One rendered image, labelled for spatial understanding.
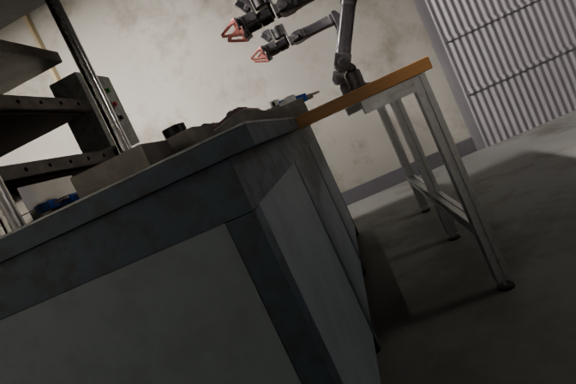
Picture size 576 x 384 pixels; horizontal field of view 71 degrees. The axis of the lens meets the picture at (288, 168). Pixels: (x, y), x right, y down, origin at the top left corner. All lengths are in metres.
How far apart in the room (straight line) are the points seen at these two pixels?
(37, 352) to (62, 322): 0.08
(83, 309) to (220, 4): 3.15
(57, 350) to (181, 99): 3.01
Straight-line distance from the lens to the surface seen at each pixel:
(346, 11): 1.63
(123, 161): 0.87
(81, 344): 0.83
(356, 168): 3.50
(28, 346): 0.89
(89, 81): 2.11
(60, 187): 1.67
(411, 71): 1.34
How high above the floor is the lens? 0.75
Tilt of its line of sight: 4 degrees down
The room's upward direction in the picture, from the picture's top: 25 degrees counter-clockwise
